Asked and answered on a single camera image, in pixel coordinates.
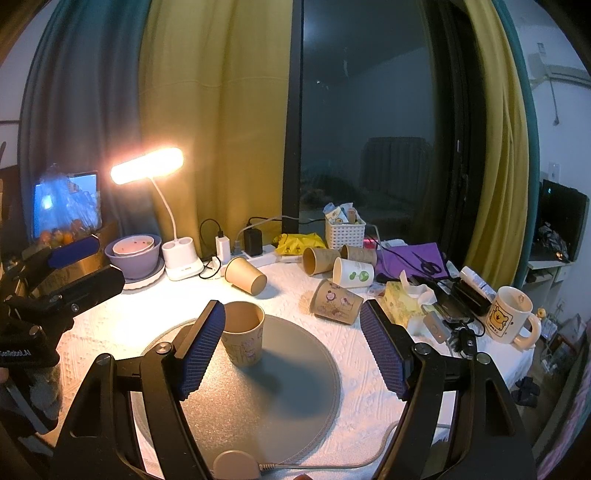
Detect green tissue pack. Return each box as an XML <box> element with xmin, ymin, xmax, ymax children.
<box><xmin>383</xmin><ymin>272</ymin><xmax>437</xmax><ymax>326</ymax></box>

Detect white plate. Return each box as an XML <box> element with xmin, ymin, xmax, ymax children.
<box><xmin>121</xmin><ymin>262</ymin><xmax>166</xmax><ymax>291</ymax></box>

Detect grey round mat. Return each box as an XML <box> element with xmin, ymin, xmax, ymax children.
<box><xmin>131</xmin><ymin>314</ymin><xmax>341</xmax><ymax>467</ymax></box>

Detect yellow curtain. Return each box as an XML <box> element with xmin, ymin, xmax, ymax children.
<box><xmin>462</xmin><ymin>0</ymin><xmax>530</xmax><ymax>278</ymax></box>
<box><xmin>139</xmin><ymin>0</ymin><xmax>297</xmax><ymax>260</ymax></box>

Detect plain brown paper cup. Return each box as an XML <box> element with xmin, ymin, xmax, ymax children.
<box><xmin>224</xmin><ymin>257</ymin><xmax>268</xmax><ymax>296</ymax></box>
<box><xmin>340</xmin><ymin>244</ymin><xmax>378</xmax><ymax>267</ymax></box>
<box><xmin>302</xmin><ymin>247</ymin><xmax>342</xmax><ymax>277</ymax></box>

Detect black cable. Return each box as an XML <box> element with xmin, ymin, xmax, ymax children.
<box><xmin>199</xmin><ymin>219</ymin><xmax>224</xmax><ymax>280</ymax></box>

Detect printed brown paper cup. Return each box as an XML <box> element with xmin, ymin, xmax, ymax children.
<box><xmin>220</xmin><ymin>301</ymin><xmax>265</xmax><ymax>368</ymax></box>
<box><xmin>309</xmin><ymin>279</ymin><xmax>364</xmax><ymax>326</ymax></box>

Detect black car key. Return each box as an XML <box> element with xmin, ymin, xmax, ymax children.
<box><xmin>457</xmin><ymin>330</ymin><xmax>479</xmax><ymax>357</ymax></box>

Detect white cream tube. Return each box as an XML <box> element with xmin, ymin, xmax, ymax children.
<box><xmin>459</xmin><ymin>266</ymin><xmax>498</xmax><ymax>301</ymax></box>

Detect black window frame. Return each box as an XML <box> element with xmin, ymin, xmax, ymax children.
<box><xmin>281</xmin><ymin>0</ymin><xmax>468</xmax><ymax>260</ymax></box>

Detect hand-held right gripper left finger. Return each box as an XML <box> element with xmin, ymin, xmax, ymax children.
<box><xmin>53</xmin><ymin>300</ymin><xmax>227</xmax><ymax>480</ymax></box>

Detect white plastic basket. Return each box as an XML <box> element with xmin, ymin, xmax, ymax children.
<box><xmin>325</xmin><ymin>217</ymin><xmax>367</xmax><ymax>250</ymax></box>

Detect teal curtain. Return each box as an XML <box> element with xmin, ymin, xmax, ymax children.
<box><xmin>18</xmin><ymin>0</ymin><xmax>154</xmax><ymax>252</ymax></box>
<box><xmin>492</xmin><ymin>0</ymin><xmax>542</xmax><ymax>288</ymax></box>

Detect dark shoes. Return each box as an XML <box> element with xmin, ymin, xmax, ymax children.
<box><xmin>512</xmin><ymin>376</ymin><xmax>541</xmax><ymax>407</ymax></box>

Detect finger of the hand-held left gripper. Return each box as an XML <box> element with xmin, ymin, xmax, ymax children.
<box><xmin>0</xmin><ymin>233</ymin><xmax>102</xmax><ymax>302</ymax></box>
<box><xmin>33</xmin><ymin>265</ymin><xmax>126</xmax><ymax>324</ymax></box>

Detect white paper cup green print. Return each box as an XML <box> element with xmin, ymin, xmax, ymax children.
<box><xmin>332</xmin><ymin>257</ymin><xmax>375</xmax><ymax>289</ymax></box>

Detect yellow plastic bag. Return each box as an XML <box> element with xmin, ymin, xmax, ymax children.
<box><xmin>272</xmin><ymin>233</ymin><xmax>327</xmax><ymax>256</ymax></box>

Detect white remote key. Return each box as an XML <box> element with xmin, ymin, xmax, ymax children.
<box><xmin>425</xmin><ymin>311</ymin><xmax>449</xmax><ymax>343</ymax></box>

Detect white textured tablecloth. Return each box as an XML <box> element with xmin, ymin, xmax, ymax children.
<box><xmin>60</xmin><ymin>256</ymin><xmax>536</xmax><ymax>480</ymax></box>

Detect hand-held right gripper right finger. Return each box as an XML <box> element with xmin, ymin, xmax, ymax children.
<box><xmin>359</xmin><ymin>300</ymin><xmax>537</xmax><ymax>480</ymax></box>

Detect white mug bear print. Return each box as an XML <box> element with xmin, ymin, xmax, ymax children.
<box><xmin>482</xmin><ymin>286</ymin><xmax>542</xmax><ymax>347</ymax></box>

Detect white shelf desk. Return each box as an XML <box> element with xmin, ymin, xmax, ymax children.
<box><xmin>526</xmin><ymin>257</ymin><xmax>579</xmax><ymax>297</ymax></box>

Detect purple bowl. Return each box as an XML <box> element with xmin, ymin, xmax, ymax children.
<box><xmin>105</xmin><ymin>234</ymin><xmax>163</xmax><ymax>280</ymax></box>

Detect black monitor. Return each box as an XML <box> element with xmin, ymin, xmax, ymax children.
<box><xmin>538</xmin><ymin>180</ymin><xmax>590</xmax><ymax>262</ymax></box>

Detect white desk lamp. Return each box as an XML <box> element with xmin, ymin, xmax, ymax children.
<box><xmin>110</xmin><ymin>148</ymin><xmax>204</xmax><ymax>281</ymax></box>

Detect tablet screen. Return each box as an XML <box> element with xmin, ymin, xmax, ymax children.
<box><xmin>32</xmin><ymin>172</ymin><xmax>101</xmax><ymax>240</ymax></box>

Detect white power strip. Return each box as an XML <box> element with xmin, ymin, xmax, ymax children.
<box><xmin>231</xmin><ymin>247</ymin><xmax>279</xmax><ymax>269</ymax></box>

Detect black scissors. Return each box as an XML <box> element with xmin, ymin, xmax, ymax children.
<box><xmin>411</xmin><ymin>251</ymin><xmax>445</xmax><ymax>276</ymax></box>

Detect white air conditioner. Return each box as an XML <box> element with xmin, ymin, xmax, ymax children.
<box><xmin>526</xmin><ymin>41</ymin><xmax>591</xmax><ymax>89</ymax></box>

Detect clear plastic bag of fruit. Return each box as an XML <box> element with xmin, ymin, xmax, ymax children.
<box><xmin>37</xmin><ymin>164</ymin><xmax>100</xmax><ymax>245</ymax></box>

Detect white packet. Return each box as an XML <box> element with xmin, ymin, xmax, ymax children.
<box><xmin>323</xmin><ymin>202</ymin><xmax>348</xmax><ymax>225</ymax></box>

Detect small white bowl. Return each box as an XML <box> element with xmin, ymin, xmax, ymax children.
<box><xmin>113</xmin><ymin>236</ymin><xmax>156</xmax><ymax>257</ymax></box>

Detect black case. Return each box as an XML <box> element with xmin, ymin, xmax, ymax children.
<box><xmin>450</xmin><ymin>279</ymin><xmax>493</xmax><ymax>317</ymax></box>

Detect purple cloth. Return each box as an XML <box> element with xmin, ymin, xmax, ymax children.
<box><xmin>374</xmin><ymin>242</ymin><xmax>451</xmax><ymax>285</ymax></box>

